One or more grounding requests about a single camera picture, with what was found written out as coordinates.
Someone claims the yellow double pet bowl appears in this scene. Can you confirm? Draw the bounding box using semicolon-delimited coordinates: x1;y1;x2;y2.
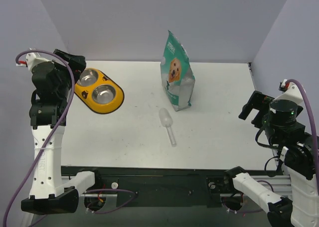
75;68;125;114

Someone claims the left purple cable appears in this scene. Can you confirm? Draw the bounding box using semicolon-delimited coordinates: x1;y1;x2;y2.
1;50;76;227

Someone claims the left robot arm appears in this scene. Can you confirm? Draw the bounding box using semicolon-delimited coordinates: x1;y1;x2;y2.
21;49;96;215

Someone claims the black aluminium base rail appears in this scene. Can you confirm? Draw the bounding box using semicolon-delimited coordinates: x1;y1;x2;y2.
59;166;292;209

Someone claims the clear plastic scoop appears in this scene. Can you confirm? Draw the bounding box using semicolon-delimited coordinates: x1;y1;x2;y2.
159;108;176;147

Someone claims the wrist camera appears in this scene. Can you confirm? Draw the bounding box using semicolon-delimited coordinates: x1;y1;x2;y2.
16;52;50;72
276;79;304;105

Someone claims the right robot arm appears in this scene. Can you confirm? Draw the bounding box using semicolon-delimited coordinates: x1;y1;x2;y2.
224;91;319;227

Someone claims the green pet food bag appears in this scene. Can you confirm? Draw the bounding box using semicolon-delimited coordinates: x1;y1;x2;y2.
160;31;195;111

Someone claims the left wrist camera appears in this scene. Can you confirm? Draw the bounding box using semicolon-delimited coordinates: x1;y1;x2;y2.
16;52;50;72

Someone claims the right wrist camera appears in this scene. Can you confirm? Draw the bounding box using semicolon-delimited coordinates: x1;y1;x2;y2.
276;79;304;105

